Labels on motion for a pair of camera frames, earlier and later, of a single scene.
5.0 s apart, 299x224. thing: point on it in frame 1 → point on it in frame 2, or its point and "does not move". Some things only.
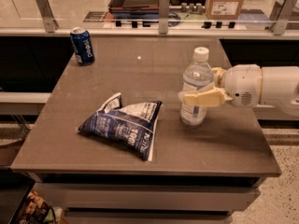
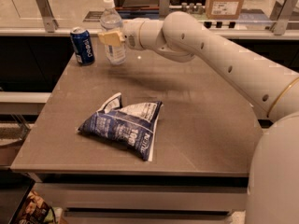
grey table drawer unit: (149, 198) does not move
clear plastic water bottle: (197, 77) → (111, 21)
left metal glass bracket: (45, 10) does not move
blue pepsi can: (81, 44) does not move
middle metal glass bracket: (163, 11) does not move
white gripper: (242, 85) → (131, 34)
